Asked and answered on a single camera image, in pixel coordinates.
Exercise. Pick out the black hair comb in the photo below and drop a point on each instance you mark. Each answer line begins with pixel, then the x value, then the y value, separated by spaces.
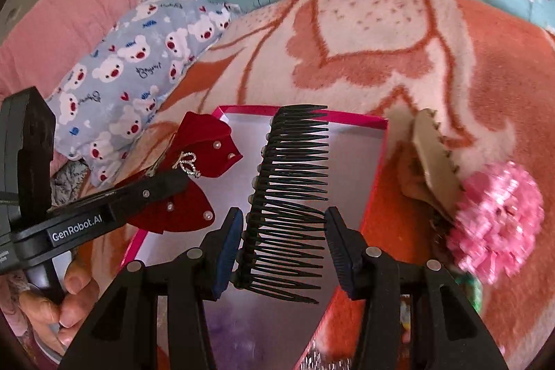
pixel 286 179

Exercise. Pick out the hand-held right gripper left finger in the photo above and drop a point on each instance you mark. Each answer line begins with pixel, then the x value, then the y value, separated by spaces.
pixel 226 255

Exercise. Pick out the pink quilt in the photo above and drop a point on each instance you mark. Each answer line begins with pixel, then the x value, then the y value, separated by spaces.
pixel 65 6

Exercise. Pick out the green hair accessory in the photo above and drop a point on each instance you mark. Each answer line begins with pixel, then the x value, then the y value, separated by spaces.
pixel 470 292

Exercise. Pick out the person's left hand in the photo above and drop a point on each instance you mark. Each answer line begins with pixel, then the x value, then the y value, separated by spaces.
pixel 80 279

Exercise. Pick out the grey floral bed sheet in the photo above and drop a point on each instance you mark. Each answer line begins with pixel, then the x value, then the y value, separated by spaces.
pixel 71 179

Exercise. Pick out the bear print pillow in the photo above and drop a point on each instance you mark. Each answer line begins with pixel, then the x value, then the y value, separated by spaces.
pixel 130 62

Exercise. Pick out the red velvet bow hair clip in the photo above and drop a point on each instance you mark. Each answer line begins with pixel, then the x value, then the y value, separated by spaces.
pixel 203 136

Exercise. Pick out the tan claw hair clip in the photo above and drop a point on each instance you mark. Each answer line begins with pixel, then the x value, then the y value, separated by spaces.
pixel 433 166

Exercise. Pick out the orange and cream blanket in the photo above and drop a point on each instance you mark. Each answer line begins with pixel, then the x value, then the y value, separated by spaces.
pixel 368 49

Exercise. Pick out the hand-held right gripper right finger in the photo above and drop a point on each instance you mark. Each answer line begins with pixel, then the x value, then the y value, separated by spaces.
pixel 343 255

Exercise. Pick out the red cardboard box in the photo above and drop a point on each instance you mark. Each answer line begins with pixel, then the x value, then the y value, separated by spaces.
pixel 347 136

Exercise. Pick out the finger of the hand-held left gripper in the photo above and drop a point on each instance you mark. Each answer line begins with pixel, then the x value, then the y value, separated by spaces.
pixel 151 194

